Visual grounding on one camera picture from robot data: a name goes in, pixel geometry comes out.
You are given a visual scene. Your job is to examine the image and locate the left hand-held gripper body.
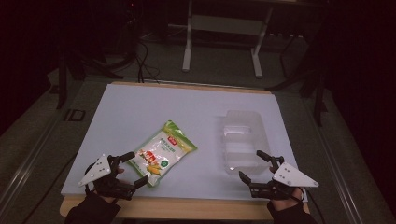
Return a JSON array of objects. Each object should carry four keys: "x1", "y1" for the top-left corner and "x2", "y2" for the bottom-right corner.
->
[{"x1": 78, "y1": 153, "x2": 136, "y2": 202}]

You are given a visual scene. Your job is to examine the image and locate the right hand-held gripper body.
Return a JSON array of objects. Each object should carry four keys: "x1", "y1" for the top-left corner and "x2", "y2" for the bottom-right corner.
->
[{"x1": 248, "y1": 155, "x2": 320, "y2": 201}]

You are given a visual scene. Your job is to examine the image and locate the clear plastic container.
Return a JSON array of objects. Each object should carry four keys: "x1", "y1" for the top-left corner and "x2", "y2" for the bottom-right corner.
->
[{"x1": 218, "y1": 109, "x2": 272, "y2": 175}]

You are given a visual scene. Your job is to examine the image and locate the green and white snack packet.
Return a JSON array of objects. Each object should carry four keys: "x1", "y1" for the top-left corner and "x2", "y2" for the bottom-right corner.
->
[{"x1": 126, "y1": 119, "x2": 198, "y2": 189}]

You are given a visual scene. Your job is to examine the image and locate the person's left hand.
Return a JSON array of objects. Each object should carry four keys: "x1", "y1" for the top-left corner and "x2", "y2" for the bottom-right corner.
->
[{"x1": 92, "y1": 167, "x2": 126, "y2": 204}]

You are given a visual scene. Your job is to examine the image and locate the person's right hand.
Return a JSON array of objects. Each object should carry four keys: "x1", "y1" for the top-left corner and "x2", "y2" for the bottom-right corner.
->
[{"x1": 268, "y1": 188, "x2": 305, "y2": 213}]

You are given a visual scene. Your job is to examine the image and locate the white table sheet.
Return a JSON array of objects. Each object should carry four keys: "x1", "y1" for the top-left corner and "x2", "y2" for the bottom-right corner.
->
[{"x1": 60, "y1": 83, "x2": 309, "y2": 202}]

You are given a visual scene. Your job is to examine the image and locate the black rectangular floor plate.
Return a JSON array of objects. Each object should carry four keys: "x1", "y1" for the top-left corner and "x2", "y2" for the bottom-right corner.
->
[{"x1": 63, "y1": 108, "x2": 87, "y2": 122}]

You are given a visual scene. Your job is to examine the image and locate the black stand legs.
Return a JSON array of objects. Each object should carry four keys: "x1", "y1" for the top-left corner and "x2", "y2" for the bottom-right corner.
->
[
  {"x1": 55, "y1": 46, "x2": 125, "y2": 110},
  {"x1": 266, "y1": 31, "x2": 329, "y2": 127}
]

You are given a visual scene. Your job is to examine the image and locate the white metal stand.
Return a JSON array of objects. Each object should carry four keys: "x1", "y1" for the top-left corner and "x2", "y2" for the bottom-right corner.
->
[{"x1": 181, "y1": 0, "x2": 276, "y2": 79}]

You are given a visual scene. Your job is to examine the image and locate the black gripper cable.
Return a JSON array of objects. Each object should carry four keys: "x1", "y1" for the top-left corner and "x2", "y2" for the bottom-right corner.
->
[{"x1": 298, "y1": 186, "x2": 327, "y2": 224}]

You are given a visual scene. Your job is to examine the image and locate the metal floor rail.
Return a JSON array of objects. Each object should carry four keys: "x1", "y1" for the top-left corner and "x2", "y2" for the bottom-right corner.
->
[
  {"x1": 305, "y1": 98, "x2": 366, "y2": 224},
  {"x1": 0, "y1": 117, "x2": 61, "y2": 207}
]

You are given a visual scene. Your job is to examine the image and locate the black floor cables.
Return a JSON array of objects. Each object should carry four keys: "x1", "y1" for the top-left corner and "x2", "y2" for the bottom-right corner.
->
[{"x1": 134, "y1": 39, "x2": 162, "y2": 84}]

